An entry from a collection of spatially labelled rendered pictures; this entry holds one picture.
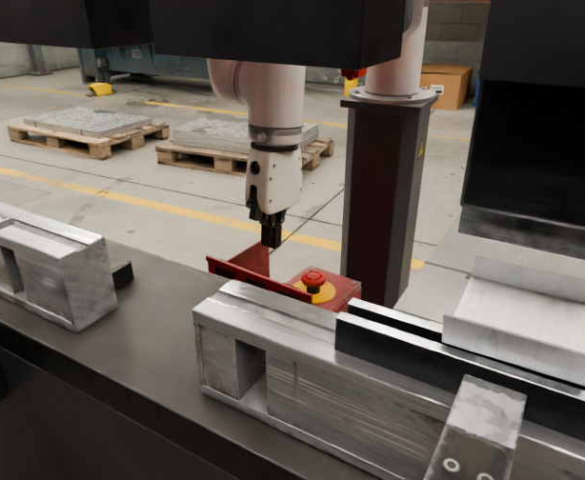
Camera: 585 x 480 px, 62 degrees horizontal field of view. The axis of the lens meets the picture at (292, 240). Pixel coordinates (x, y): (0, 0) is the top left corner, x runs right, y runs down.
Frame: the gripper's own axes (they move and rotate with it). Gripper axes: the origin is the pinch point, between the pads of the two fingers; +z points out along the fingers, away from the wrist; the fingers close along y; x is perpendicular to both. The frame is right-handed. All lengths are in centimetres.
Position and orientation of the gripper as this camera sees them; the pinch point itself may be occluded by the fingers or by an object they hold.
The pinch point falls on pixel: (271, 234)
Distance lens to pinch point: 82.3
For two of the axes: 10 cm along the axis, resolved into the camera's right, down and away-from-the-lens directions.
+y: 5.8, -2.9, 7.6
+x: -8.2, -2.6, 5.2
